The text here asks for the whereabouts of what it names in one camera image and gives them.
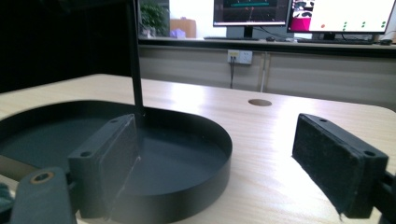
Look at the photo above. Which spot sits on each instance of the orange cardboard box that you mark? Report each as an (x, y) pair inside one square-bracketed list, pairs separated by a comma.
[(186, 26)]

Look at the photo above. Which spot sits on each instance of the black keyboard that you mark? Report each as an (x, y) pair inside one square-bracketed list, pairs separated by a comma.
[(232, 38), (334, 41)]

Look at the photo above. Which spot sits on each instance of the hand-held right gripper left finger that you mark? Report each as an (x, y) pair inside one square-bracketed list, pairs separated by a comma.
[(102, 161)]

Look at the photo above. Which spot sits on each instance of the dark screen computer monitor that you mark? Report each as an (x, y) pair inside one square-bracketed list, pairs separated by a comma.
[(250, 12)]

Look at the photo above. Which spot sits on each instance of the green potted plant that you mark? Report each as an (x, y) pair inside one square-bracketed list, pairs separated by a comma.
[(154, 17)]

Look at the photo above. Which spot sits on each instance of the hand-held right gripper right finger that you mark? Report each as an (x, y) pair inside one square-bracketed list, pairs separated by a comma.
[(330, 161)]

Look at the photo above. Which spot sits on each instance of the white wall socket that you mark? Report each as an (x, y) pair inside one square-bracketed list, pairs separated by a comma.
[(240, 57)]

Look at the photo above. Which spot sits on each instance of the black round tray with pole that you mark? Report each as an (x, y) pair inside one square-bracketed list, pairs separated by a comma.
[(174, 161)]

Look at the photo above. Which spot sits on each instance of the purple bag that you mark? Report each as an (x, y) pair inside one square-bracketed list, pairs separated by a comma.
[(178, 33)]

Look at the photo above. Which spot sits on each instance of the long grey office desk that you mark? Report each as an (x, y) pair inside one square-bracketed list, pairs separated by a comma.
[(311, 74)]

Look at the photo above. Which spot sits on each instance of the black computer mouse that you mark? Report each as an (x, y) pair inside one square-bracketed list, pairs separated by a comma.
[(386, 42), (270, 39)]

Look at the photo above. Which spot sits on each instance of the black curtain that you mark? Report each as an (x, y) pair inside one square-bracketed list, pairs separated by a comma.
[(62, 40)]

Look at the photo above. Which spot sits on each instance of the white screen computer monitor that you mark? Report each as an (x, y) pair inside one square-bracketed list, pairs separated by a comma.
[(348, 15)]

